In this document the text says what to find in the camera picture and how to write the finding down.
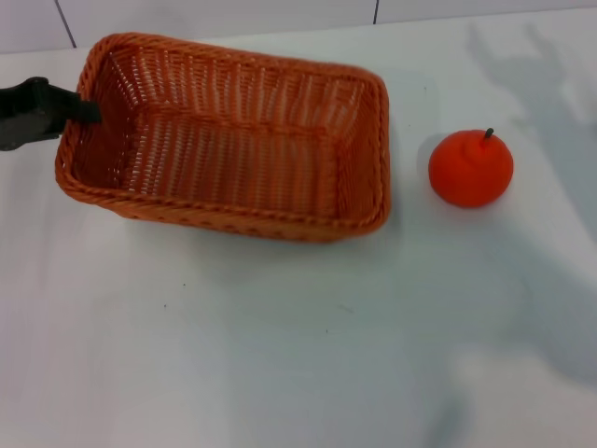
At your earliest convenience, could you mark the orange toy fruit with stem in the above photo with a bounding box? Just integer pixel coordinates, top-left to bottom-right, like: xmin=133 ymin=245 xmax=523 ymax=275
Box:
xmin=427 ymin=127 xmax=515 ymax=207

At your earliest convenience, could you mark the orange woven plastic basket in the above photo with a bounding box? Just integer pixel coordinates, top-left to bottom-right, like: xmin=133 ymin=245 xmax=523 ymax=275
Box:
xmin=54 ymin=31 xmax=391 ymax=245

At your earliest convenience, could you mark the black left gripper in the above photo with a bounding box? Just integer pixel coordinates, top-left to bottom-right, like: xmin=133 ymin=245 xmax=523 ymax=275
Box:
xmin=0 ymin=77 xmax=104 ymax=153

